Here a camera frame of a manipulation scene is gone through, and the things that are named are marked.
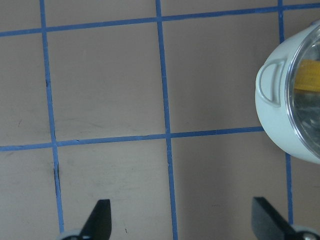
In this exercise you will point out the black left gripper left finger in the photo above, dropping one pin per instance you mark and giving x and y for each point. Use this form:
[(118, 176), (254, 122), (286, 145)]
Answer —
[(98, 226)]

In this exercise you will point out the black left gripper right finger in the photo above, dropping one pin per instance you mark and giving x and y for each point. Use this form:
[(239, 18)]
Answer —
[(268, 224)]

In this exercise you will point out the glass pot lid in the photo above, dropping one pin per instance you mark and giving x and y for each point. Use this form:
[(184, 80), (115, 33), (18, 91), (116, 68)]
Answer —
[(304, 106)]

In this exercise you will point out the yellow corn cob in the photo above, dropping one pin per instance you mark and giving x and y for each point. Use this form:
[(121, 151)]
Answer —
[(308, 76)]

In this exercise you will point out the pale green electric pot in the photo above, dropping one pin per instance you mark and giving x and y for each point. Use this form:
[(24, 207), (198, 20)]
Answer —
[(271, 98)]

